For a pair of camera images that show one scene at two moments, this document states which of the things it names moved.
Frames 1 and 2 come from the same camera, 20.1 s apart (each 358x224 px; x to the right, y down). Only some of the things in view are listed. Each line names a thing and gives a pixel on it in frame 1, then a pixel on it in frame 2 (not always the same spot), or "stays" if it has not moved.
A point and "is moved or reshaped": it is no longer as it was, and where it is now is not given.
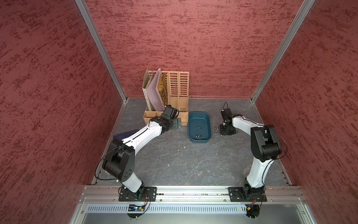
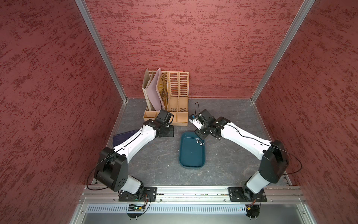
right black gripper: [224, 133] -> [199, 134]
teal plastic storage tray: [199, 130] is moved or reshaped
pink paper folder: [155, 99] stays
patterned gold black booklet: [163, 88] stays
